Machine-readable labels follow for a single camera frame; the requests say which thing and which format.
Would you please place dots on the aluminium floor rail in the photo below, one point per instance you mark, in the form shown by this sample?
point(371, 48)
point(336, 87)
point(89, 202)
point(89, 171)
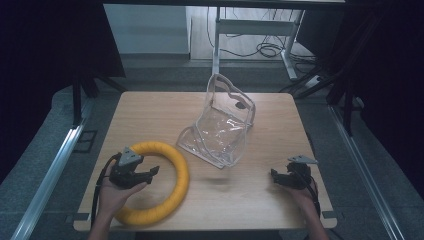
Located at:
point(50, 176)
point(363, 170)

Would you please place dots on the person's right hand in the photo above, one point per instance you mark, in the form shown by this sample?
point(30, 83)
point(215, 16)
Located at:
point(301, 196)

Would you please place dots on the person's left hand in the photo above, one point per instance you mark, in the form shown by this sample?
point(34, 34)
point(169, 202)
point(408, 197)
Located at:
point(115, 196)

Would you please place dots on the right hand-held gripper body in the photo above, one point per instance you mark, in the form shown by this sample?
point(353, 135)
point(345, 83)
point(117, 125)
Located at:
point(297, 175)

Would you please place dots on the white power strip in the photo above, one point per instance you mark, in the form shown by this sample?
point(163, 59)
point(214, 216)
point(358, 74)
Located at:
point(314, 81)

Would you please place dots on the black stand legs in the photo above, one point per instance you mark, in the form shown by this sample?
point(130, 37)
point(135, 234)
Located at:
point(86, 90)

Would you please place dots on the black curtain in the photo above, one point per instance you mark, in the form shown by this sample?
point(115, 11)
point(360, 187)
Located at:
point(386, 83)
point(50, 66)

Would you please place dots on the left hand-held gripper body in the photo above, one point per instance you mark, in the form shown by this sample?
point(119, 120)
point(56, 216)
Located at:
point(126, 168)

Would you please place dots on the clear plastic zipper bag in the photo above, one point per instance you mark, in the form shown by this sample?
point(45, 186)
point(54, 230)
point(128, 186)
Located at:
point(220, 128)

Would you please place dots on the white metal desk frame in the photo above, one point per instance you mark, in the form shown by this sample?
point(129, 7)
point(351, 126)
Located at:
point(253, 28)

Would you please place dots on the black tripod legs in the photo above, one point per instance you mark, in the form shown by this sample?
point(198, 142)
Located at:
point(330, 80)

